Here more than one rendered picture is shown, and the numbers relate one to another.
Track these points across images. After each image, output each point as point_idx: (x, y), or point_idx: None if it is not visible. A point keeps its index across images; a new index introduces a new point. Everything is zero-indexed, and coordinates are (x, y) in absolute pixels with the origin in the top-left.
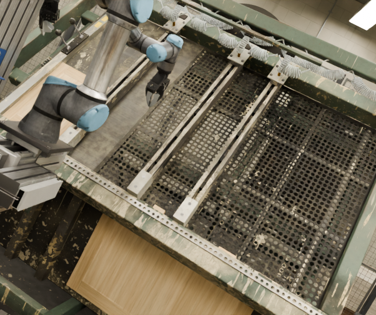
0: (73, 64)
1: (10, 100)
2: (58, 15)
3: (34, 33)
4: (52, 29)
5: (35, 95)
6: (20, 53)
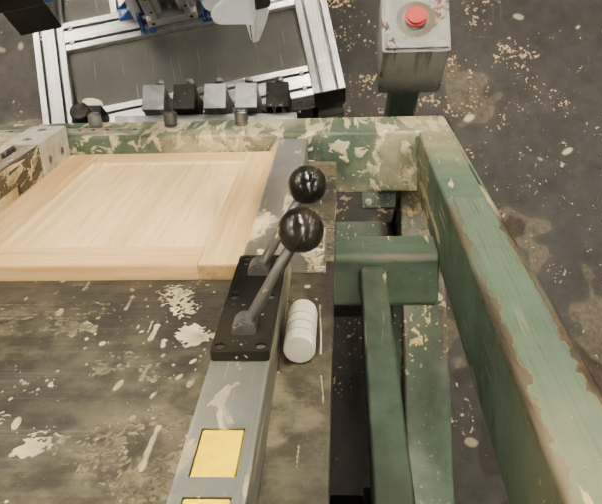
0: (203, 292)
1: (283, 154)
2: (543, 366)
3: (499, 260)
4: (217, 20)
5: (234, 188)
6: (448, 228)
